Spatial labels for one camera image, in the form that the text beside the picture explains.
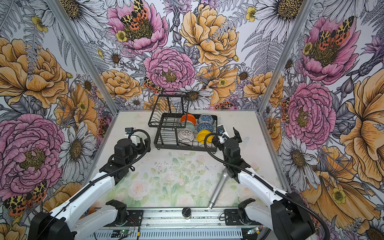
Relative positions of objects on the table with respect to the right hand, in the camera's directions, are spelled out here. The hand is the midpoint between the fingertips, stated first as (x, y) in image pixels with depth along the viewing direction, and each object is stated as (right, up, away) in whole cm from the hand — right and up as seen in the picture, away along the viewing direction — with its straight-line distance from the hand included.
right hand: (225, 134), depth 83 cm
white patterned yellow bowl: (-23, -2, +21) cm, 31 cm away
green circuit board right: (+11, -45, -12) cm, 48 cm away
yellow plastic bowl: (-13, -2, +14) cm, 19 cm away
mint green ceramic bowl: (-20, +4, +18) cm, 27 cm away
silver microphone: (-4, -29, -2) cm, 29 cm away
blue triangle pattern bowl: (-9, +4, +22) cm, 25 cm away
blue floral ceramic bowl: (-9, +10, +28) cm, 31 cm away
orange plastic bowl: (-22, +11, +27) cm, 36 cm away
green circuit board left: (-49, -45, -12) cm, 68 cm away
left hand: (-46, -5, 0) cm, 46 cm away
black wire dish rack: (-37, +12, +25) cm, 47 cm away
